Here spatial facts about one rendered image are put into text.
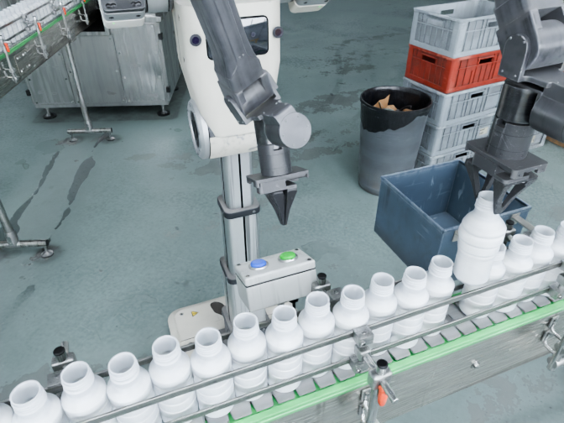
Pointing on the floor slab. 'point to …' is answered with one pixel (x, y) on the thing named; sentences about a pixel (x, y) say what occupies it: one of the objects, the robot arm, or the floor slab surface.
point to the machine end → (111, 67)
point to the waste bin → (389, 133)
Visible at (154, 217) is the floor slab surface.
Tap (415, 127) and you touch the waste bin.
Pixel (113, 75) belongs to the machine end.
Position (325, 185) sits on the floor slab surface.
